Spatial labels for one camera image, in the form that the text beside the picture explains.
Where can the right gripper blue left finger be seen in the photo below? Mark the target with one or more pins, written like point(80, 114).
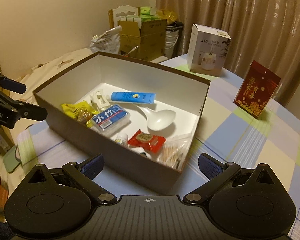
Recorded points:
point(81, 176)

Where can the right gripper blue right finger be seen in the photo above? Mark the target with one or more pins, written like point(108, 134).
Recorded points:
point(219, 176)

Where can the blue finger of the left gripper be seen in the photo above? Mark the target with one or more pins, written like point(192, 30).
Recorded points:
point(31, 111)
point(12, 85)

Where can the cotton swab bag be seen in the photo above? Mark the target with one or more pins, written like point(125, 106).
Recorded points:
point(174, 151)

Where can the white plastic clip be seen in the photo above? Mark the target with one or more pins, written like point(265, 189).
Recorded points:
point(98, 101)

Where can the white plastic rice spoon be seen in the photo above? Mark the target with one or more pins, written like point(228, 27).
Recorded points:
point(158, 120)

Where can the blue cream tube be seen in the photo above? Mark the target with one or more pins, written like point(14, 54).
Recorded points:
point(133, 97)

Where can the cartoon print bed sheet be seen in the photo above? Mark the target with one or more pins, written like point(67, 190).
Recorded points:
point(39, 75)

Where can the small white pill bottle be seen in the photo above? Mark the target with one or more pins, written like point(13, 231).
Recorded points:
point(122, 139)

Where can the yellow snack packet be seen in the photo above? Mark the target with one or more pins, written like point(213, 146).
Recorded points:
point(82, 112)

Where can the blue floss pick box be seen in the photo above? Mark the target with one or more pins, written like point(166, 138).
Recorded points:
point(110, 121)

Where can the plaid tablecloth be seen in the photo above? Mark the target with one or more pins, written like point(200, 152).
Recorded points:
point(205, 114)

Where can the red candy packet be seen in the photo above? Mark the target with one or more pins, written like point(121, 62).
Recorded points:
point(149, 142)

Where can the brown storage box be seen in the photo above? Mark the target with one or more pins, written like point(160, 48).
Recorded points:
point(140, 116)

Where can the red gift box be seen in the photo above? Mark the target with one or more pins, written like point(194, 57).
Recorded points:
point(256, 90)

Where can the white crumpled plastic bag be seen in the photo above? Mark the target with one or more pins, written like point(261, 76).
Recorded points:
point(108, 42)

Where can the white carved chair back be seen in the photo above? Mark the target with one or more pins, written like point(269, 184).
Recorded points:
point(122, 11)

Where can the white humidifier box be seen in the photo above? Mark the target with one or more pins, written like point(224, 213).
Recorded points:
point(208, 49)

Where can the brown cardboard carton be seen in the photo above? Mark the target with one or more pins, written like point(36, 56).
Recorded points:
point(149, 38)

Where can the stacked white buckets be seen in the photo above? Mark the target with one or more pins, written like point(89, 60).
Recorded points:
point(171, 39)

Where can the green tissue packs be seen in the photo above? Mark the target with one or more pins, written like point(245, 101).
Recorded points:
point(148, 14)

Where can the beige curtain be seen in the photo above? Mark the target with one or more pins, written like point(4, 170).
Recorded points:
point(266, 31)

